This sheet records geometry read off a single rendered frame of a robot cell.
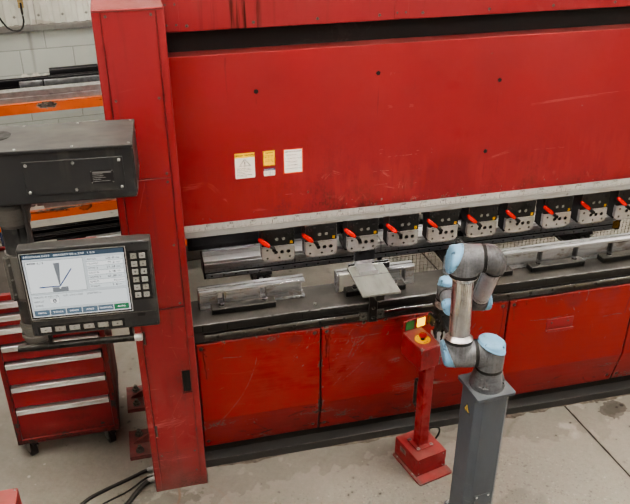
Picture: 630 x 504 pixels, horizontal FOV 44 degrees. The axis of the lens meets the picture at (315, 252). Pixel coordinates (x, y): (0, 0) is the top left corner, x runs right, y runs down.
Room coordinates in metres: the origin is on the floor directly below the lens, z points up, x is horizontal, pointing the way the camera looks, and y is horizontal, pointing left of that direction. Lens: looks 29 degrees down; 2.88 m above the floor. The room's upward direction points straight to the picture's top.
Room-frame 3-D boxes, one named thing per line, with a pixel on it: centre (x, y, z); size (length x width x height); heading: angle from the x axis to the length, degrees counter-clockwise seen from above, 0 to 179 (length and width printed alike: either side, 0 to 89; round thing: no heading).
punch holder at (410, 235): (3.28, -0.41, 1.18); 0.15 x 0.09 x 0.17; 104
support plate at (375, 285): (3.10, -0.27, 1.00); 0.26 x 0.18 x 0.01; 14
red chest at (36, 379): (3.22, 1.30, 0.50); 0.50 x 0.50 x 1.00; 14
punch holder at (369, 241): (3.24, -0.21, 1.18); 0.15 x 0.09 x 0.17; 104
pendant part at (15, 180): (2.47, 0.87, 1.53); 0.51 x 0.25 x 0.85; 100
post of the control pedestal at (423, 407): (2.96, -0.53, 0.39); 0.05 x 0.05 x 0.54; 28
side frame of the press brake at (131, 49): (3.18, 0.75, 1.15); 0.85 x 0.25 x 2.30; 14
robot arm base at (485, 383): (2.62, -0.73, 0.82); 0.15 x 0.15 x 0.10
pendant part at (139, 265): (2.39, 0.80, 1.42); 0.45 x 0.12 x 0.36; 100
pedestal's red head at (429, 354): (2.96, -0.53, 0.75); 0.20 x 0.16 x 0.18; 118
